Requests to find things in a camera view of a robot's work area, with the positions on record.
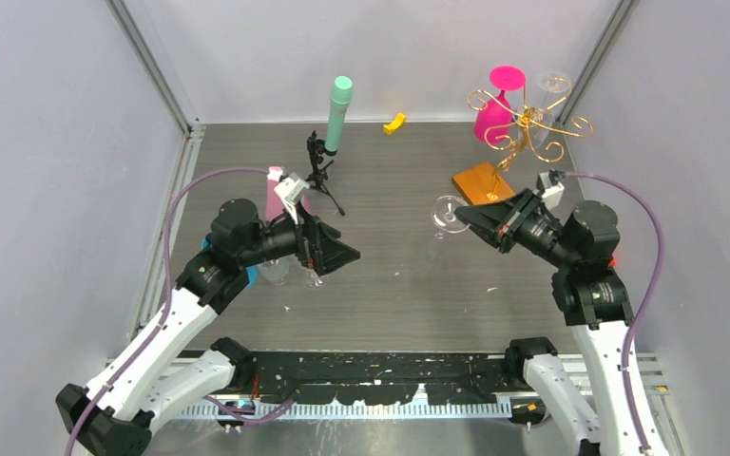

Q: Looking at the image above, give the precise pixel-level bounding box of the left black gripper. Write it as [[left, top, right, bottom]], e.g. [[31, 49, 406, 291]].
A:
[[239, 200, 359, 275]]

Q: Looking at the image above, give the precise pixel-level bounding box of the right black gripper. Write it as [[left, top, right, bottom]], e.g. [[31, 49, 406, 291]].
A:
[[453, 186, 575, 267]]

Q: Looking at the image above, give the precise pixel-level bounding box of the clear ribbed wine glass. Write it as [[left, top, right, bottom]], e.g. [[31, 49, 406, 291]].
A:
[[257, 258, 290, 286]]

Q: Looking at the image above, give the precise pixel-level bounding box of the clear flute wine glass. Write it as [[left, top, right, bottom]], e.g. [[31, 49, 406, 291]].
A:
[[427, 195, 469, 259]]

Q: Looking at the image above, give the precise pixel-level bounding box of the pink wine glass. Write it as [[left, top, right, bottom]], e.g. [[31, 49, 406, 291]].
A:
[[473, 65, 526, 145]]

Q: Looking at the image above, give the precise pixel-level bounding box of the clear tall wine glass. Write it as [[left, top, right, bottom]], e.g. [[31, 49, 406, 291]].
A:
[[511, 70, 571, 150]]

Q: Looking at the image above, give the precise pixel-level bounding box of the blue wine glass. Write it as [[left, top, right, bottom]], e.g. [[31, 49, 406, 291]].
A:
[[201, 237, 259, 288]]

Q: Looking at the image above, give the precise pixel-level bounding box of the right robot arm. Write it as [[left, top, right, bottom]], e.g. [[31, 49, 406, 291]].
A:
[[453, 189, 668, 455]]

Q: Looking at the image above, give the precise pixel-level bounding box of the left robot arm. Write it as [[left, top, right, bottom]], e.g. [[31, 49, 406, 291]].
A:
[[55, 199, 360, 455]]

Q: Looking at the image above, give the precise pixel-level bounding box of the orange wooden rack base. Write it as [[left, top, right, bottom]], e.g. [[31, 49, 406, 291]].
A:
[[451, 161, 516, 205]]

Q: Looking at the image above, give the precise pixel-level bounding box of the gold wine glass rack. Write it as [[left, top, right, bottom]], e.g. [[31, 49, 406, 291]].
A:
[[467, 84, 594, 178]]

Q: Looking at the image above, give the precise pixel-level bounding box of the pink phone stand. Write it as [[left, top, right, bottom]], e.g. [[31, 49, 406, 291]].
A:
[[265, 166, 315, 222]]

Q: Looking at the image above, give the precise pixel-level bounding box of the black tripod stand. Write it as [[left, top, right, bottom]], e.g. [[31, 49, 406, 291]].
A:
[[305, 130, 346, 216]]

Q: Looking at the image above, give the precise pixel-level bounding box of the yellow banana toy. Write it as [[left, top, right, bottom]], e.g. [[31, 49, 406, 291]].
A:
[[382, 112, 406, 136]]

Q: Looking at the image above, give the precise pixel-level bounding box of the green microphone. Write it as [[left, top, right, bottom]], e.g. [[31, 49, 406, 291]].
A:
[[324, 75, 354, 156]]

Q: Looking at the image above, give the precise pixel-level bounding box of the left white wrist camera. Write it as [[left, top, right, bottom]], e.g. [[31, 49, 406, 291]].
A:
[[275, 173, 311, 224]]

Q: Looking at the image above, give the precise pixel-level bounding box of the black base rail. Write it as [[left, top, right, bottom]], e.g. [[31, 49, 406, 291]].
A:
[[219, 351, 532, 406]]

